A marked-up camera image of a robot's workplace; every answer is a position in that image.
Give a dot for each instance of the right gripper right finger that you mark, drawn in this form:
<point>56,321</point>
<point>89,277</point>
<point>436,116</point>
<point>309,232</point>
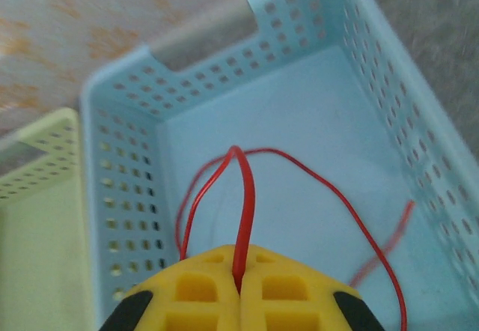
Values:
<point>299,305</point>

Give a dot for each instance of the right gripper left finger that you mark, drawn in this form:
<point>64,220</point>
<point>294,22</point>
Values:
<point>187,301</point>

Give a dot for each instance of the green plastic basket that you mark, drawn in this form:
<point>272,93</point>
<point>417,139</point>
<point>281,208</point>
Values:
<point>37,252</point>

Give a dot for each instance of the blue plastic basket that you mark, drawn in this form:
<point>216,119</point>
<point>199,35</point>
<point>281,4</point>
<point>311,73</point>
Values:
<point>299,121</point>

